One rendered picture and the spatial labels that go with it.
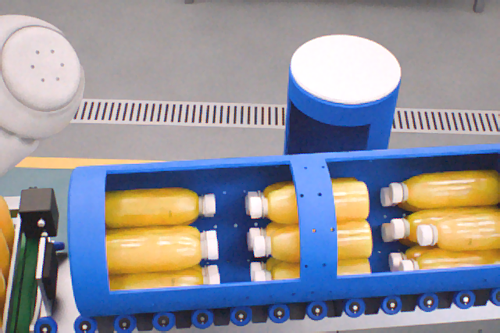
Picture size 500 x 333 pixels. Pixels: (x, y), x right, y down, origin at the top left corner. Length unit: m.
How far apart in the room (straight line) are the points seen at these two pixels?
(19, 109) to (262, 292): 0.89
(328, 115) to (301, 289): 0.62
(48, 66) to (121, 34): 3.32
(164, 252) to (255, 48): 2.49
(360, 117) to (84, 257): 0.85
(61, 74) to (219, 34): 3.30
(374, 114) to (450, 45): 2.07
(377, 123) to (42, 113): 1.45
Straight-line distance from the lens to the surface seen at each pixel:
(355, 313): 1.59
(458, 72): 3.84
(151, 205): 1.49
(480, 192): 1.60
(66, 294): 1.66
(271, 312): 1.55
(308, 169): 1.44
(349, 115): 1.93
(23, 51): 0.62
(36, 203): 1.74
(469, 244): 1.53
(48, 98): 0.62
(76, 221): 1.39
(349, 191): 1.45
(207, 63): 3.72
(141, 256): 1.43
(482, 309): 1.68
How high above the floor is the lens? 2.24
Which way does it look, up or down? 44 degrees down
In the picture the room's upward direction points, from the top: 2 degrees clockwise
